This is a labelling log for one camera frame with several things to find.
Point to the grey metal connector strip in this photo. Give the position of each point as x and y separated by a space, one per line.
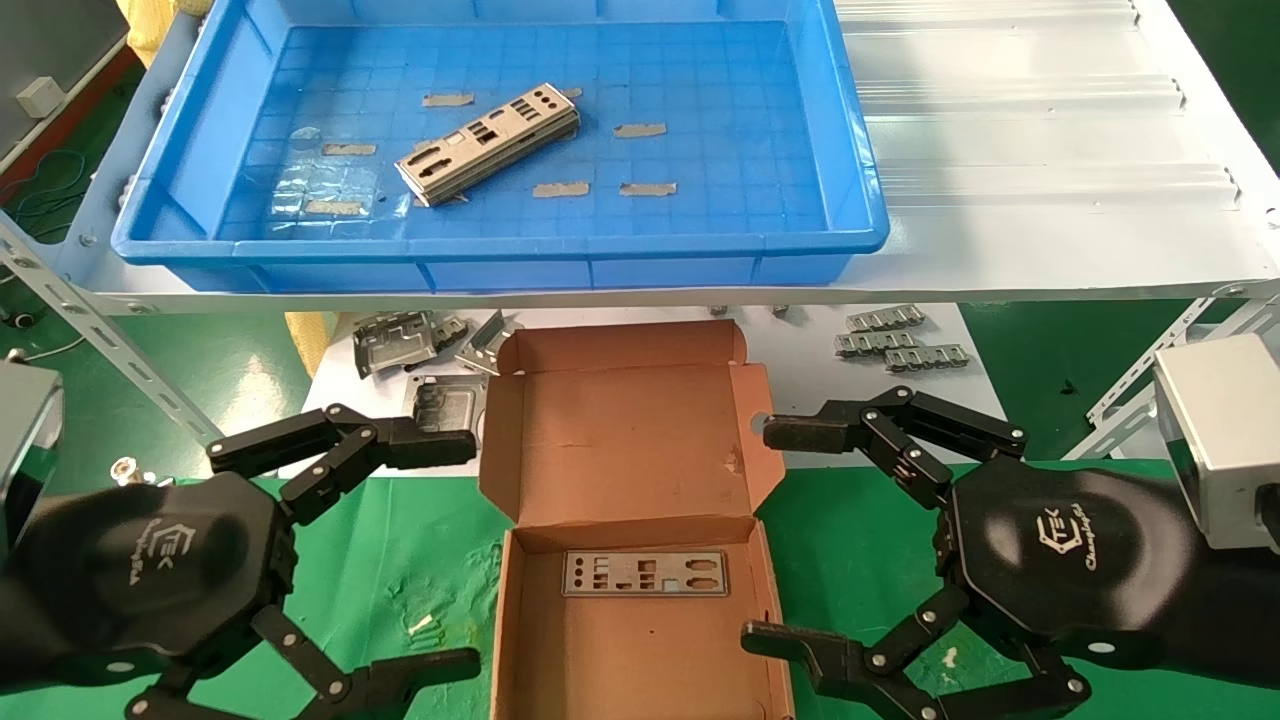
928 358
875 344
885 318

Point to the grey stamped metal bracket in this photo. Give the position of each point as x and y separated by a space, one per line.
395 345

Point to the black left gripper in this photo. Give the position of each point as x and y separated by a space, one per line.
150 570

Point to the white wall socket box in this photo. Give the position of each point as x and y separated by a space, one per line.
40 97

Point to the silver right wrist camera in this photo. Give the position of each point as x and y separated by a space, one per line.
1220 430

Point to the metal IO shield plate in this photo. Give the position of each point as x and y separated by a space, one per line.
645 573

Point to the brown cardboard box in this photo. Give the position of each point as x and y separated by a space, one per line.
620 440

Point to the stack of metal plates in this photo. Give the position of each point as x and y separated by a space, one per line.
480 145

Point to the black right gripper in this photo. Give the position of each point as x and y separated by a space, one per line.
1060 560

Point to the angled grey metal bracket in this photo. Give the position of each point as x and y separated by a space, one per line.
485 345

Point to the blue plastic tray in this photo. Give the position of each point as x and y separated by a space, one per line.
700 80

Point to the white metal shelf rack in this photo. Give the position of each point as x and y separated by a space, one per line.
1000 150

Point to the flat grey metal frame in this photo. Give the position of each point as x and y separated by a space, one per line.
445 400

